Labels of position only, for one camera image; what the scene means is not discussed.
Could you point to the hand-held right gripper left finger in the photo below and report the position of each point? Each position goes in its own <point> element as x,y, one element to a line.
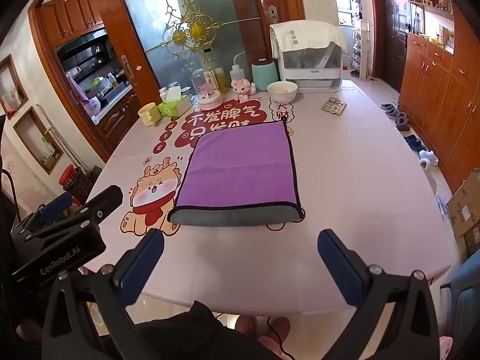
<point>144,258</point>

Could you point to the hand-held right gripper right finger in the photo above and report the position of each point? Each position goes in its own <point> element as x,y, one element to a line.
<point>339,264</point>

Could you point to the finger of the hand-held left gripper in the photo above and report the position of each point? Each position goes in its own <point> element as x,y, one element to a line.
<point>56,206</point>
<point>107,200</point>

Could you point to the purple and grey towel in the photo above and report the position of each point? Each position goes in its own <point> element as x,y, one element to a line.
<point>240,165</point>

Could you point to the red container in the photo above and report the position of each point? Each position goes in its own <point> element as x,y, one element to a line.
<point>69,176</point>

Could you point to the pink printed tablecloth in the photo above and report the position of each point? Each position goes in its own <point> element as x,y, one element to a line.
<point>356,195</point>

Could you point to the person's fuzzy slipper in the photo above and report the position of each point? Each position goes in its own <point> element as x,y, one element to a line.
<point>247,326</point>
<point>279,330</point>

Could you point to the yellow mug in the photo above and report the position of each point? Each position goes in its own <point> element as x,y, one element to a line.
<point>149,115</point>

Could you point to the person's dark clothing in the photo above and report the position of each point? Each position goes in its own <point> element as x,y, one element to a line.
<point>202,337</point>

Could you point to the green tissue box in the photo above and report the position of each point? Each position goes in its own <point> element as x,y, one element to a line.
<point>174,108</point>

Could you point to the clear glass tumbler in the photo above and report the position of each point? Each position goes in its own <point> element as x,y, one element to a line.
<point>173,90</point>

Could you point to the blue grey chair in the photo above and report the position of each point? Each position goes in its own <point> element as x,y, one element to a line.
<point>465,303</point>

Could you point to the cardboard box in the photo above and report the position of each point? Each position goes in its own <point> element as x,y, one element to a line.
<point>465,210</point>

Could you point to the white slippers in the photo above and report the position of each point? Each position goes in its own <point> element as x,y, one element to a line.
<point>428,158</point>

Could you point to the blue slippers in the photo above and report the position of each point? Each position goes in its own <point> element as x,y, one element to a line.
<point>415,143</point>

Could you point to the glass dome with pink base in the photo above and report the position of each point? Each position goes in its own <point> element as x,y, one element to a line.
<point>206,90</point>

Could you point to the grey slipper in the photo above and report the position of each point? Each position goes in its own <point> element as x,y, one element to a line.
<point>389,108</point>
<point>401,121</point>

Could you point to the silver blister pack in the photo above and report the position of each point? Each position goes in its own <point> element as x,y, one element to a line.
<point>333,105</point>

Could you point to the yellow liquid bottle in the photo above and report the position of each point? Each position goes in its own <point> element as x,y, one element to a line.
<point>222,80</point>

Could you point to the pink toy figure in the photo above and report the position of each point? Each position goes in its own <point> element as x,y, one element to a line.
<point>243,89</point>

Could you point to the white squeeze bottle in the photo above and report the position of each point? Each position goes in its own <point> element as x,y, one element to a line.
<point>235,73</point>

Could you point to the white bowl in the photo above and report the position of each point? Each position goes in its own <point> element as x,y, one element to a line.
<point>282,92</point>

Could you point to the wooden kitchen cabinet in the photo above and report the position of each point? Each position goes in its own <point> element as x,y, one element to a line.
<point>71,13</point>

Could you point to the white countertop appliance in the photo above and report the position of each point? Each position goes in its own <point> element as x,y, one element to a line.
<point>311,71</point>

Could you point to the teal canister with dark lid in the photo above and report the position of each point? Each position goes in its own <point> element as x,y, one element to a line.
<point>264,77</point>

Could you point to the white shoe rack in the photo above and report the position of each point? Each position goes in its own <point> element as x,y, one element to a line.
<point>360,48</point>

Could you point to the dark entrance door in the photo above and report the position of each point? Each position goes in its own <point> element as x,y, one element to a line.
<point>392,45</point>

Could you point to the frosted glass door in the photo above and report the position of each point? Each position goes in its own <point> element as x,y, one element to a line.
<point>225,3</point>

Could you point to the white cover cloth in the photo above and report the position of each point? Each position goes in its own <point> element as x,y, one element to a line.
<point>300,37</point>

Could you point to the wooden picture frame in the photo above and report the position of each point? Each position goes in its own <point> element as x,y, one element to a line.
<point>4,71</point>
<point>22,127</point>

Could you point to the wooden wall cabinet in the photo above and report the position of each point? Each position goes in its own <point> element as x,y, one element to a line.
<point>435,93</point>

